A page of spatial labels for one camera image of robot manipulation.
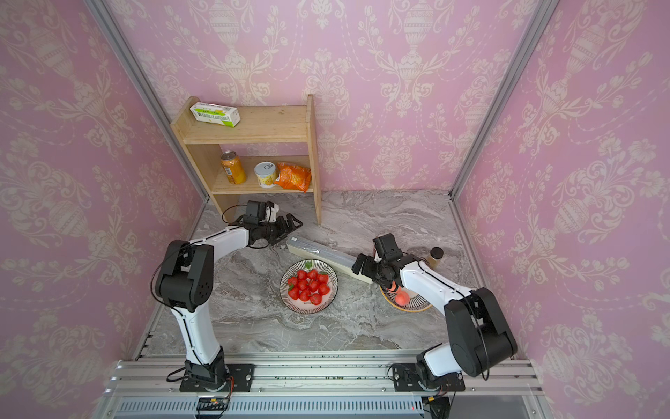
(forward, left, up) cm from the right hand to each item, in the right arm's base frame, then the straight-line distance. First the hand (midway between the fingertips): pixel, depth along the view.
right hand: (363, 271), depth 89 cm
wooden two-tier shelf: (+48, +34, +17) cm, 61 cm away
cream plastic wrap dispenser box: (+5, +8, -1) cm, 10 cm away
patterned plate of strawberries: (-3, +19, -4) cm, 19 cm away
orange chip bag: (+26, +22, +21) cm, 40 cm away
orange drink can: (+28, +42, +25) cm, 57 cm away
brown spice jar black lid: (+1, -24, +4) cm, 24 cm away
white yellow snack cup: (+28, +32, +22) cm, 47 cm away
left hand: (+18, +24, +2) cm, 30 cm away
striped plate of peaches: (-10, -17, -6) cm, 21 cm away
